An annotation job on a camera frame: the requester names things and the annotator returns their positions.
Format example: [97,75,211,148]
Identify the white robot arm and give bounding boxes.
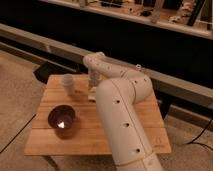
[83,52,164,171]

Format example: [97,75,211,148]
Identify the white ceramic cup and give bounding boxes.
[61,74,75,95]

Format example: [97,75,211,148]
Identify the dark purple bowl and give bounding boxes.
[48,105,76,139]

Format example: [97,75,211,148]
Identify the black floor mat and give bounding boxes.
[34,62,62,84]

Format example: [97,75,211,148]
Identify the wooden table board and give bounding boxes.
[25,75,171,156]

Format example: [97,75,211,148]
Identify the cluttered wooden shelf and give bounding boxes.
[42,0,213,40]

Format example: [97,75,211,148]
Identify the black cable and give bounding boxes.
[185,118,213,152]

